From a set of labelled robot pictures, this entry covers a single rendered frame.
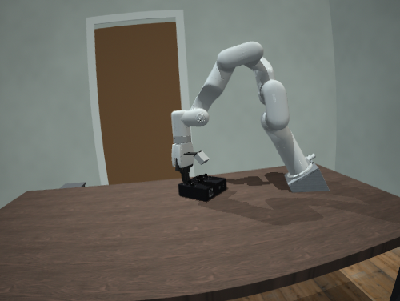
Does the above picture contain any black lighting desk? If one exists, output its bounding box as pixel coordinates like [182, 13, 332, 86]
[178, 174, 226, 201]

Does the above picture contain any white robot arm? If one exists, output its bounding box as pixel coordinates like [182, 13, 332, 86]
[171, 42, 315, 179]

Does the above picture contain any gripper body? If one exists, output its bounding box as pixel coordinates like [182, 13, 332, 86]
[172, 142, 194, 168]

